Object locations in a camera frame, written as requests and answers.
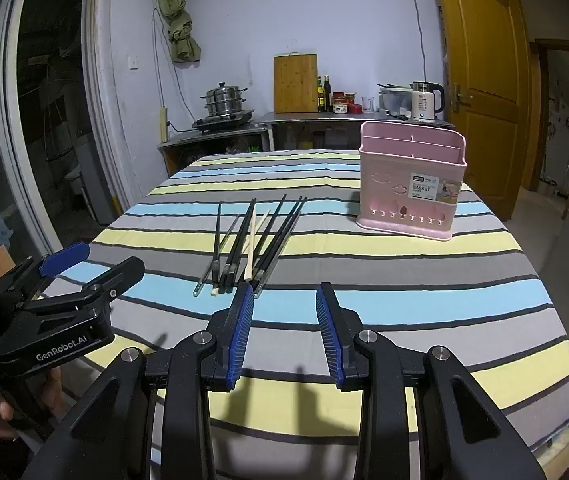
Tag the beige power strip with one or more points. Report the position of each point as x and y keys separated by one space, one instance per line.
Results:
x=163 y=125

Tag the long steel counter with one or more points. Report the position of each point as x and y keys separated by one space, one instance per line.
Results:
x=334 y=122

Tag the steel steamer pot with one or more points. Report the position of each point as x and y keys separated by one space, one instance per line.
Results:
x=224 y=100

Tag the green hanging cloth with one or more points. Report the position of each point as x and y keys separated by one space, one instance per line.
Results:
x=179 y=20

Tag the small red lidded jar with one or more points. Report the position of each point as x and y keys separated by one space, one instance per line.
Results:
x=351 y=100

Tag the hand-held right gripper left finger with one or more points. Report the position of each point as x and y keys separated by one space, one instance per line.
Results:
x=242 y=332

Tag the pink utensil basket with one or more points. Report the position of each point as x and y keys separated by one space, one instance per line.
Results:
x=404 y=185

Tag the brown framed doorway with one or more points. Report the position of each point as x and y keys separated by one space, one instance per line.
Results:
x=556 y=110

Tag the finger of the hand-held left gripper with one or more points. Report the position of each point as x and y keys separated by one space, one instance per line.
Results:
x=64 y=256
x=119 y=275

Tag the wooden cutting board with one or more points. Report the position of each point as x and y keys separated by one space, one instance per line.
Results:
x=295 y=84

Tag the clear glass cup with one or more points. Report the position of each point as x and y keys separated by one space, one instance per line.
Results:
x=368 y=104

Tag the bundle of black chopsticks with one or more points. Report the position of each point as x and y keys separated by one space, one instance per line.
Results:
x=278 y=240

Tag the low steel counter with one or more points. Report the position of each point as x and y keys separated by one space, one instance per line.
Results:
x=204 y=142

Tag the black gas stove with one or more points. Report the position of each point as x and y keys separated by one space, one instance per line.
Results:
x=223 y=122

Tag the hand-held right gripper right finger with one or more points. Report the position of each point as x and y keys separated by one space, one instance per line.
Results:
x=328 y=335

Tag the glass sliding door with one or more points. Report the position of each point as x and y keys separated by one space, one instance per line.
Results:
x=99 y=110

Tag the red round container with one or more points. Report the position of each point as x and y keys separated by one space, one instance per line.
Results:
x=356 y=108

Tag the wooden chopstick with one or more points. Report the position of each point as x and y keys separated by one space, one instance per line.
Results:
x=250 y=255
x=263 y=220

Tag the clear water pitcher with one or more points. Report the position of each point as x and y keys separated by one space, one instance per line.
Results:
x=394 y=101

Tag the striped tablecloth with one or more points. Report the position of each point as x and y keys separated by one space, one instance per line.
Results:
x=389 y=280

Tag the yellow wooden door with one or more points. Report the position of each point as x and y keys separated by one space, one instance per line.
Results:
x=484 y=60

